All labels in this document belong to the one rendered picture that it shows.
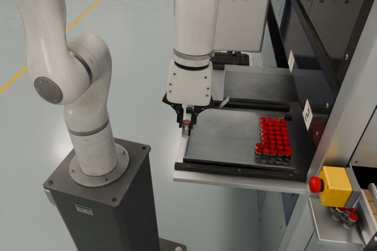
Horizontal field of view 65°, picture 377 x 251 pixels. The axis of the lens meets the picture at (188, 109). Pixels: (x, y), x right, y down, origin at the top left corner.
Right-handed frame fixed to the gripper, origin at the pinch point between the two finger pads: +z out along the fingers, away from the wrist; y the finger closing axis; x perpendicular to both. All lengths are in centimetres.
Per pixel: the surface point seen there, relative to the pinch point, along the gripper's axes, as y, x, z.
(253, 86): -25, -56, 20
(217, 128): -10.2, -27.7, 22.8
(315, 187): -33.2, 6.7, 11.6
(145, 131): 37, -123, 107
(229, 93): -15, -50, 21
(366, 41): -33.9, -0.1, -23.5
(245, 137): -20.1, -23.6, 22.5
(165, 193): 13, -67, 110
